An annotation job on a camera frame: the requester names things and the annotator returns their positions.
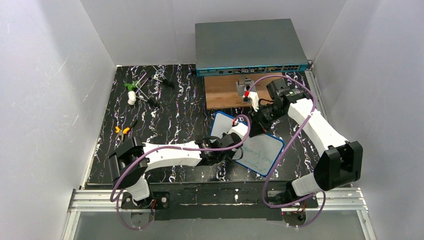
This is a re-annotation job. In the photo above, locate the blue framed whiteboard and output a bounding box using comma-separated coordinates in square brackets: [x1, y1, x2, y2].
[210, 111, 285, 176]

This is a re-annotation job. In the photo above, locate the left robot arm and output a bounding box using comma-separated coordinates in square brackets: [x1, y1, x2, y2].
[108, 132, 247, 202]

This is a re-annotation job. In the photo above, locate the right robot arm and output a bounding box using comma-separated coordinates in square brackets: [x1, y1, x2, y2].
[243, 78, 363, 201]

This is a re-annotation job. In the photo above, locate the wooden board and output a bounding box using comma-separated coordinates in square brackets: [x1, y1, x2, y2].
[204, 73, 283, 110]

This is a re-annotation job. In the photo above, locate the white plastic pipe piece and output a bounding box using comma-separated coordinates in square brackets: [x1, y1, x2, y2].
[127, 91, 137, 106]

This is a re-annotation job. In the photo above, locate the green plastic piece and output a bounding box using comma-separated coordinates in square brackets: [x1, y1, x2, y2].
[124, 81, 139, 92]

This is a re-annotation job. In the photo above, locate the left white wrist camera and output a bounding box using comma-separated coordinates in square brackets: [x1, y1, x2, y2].
[227, 118, 249, 139]

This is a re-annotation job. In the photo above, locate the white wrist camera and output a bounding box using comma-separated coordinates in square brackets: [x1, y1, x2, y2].
[227, 118, 249, 139]
[242, 91, 259, 112]

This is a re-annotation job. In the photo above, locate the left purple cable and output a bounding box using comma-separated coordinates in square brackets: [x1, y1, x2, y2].
[109, 114, 253, 231]

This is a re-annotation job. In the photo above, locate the purple cable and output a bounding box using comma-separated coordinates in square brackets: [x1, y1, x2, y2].
[245, 74, 327, 229]
[109, 114, 253, 231]

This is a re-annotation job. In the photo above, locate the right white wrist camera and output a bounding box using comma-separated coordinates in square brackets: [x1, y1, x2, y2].
[242, 91, 259, 112]

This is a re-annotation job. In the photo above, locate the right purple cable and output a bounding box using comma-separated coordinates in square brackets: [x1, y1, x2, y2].
[245, 74, 327, 229]

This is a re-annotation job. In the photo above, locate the grey metal bracket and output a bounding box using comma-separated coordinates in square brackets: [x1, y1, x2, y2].
[236, 76, 256, 97]

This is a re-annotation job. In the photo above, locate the grey network switch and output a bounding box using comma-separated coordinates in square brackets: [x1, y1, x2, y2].
[195, 18, 309, 77]

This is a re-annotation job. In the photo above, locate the aluminium frame rail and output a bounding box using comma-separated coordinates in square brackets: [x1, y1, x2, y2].
[62, 187, 376, 240]

